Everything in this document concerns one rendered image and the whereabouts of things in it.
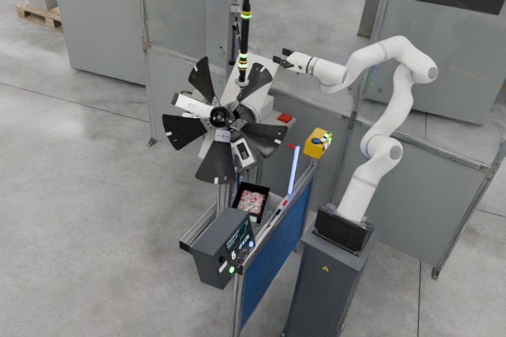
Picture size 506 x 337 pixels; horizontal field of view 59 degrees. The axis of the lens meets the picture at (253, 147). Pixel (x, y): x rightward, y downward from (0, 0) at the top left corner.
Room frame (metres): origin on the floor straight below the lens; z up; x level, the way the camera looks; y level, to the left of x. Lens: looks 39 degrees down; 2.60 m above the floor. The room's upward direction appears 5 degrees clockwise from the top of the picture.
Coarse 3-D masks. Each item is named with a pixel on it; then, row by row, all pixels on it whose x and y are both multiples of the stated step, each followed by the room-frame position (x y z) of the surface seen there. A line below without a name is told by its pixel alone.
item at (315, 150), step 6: (312, 132) 2.06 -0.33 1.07; (318, 132) 2.06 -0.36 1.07; (324, 132) 2.07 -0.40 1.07; (330, 132) 2.07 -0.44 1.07; (312, 138) 2.00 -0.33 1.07; (306, 144) 1.97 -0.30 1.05; (312, 144) 1.95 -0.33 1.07; (318, 144) 1.95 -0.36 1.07; (324, 144) 1.96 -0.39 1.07; (306, 150) 1.96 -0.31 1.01; (312, 150) 1.95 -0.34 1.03; (318, 150) 1.94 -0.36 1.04; (324, 150) 1.98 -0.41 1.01; (312, 156) 1.95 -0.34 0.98; (318, 156) 1.93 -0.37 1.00
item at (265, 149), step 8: (248, 128) 1.89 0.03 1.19; (256, 128) 1.89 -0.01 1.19; (264, 128) 1.89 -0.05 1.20; (272, 128) 1.89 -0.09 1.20; (280, 128) 1.89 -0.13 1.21; (248, 136) 1.83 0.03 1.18; (256, 136) 1.83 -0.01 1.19; (264, 136) 1.83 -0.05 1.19; (272, 136) 1.83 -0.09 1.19; (280, 136) 1.83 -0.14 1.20; (256, 144) 1.78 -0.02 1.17; (264, 144) 1.78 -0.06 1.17; (272, 144) 1.78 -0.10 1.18; (264, 152) 1.74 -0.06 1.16; (272, 152) 1.74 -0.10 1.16
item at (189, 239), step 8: (232, 192) 2.51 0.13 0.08; (232, 200) 2.42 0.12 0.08; (216, 208) 2.32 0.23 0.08; (208, 216) 2.24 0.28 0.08; (264, 216) 2.29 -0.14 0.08; (200, 224) 2.15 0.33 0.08; (208, 224) 2.17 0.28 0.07; (192, 232) 2.07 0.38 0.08; (200, 232) 2.08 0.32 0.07; (256, 232) 2.12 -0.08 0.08; (184, 240) 1.99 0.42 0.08; (192, 240) 2.00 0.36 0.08; (184, 248) 1.96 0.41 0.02
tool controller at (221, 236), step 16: (224, 224) 1.17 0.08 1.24; (240, 224) 1.17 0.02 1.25; (208, 240) 1.09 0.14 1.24; (224, 240) 1.08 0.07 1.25; (240, 240) 1.14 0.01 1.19; (208, 256) 1.01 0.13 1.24; (224, 256) 1.05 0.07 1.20; (240, 256) 1.12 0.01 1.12; (208, 272) 1.01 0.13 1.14; (224, 272) 1.02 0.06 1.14
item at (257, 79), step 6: (252, 66) 2.17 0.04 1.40; (258, 66) 2.13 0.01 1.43; (264, 66) 2.10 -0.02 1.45; (252, 72) 2.13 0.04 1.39; (258, 72) 2.09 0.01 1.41; (264, 72) 2.06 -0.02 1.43; (252, 78) 2.08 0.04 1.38; (258, 78) 2.04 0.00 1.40; (264, 78) 2.02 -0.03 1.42; (270, 78) 2.00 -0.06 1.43; (252, 84) 2.03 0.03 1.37; (258, 84) 2.00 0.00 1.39; (264, 84) 1.98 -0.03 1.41; (246, 90) 2.02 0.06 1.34; (252, 90) 1.99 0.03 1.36; (246, 96) 1.97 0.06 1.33
